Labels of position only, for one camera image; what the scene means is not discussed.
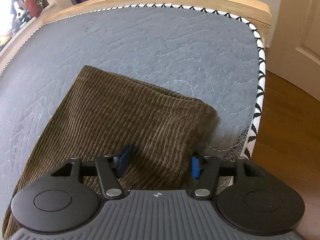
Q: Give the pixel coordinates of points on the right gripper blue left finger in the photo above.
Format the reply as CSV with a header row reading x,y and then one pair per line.
x,y
109,169

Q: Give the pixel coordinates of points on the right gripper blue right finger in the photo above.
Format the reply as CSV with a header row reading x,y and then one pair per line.
x,y
205,170

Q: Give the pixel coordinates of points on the wooden bed frame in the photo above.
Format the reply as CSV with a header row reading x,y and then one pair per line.
x,y
255,11

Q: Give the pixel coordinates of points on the pile of plush toys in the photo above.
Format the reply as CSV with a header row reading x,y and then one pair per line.
x,y
12,12

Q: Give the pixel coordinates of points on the brown corduroy pants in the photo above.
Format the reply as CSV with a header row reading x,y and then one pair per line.
x,y
58,194

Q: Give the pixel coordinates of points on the cream panelled door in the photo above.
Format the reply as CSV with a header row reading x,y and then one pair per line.
x,y
294,50

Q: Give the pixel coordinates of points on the grey quilted mattress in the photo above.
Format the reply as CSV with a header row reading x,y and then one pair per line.
x,y
207,54

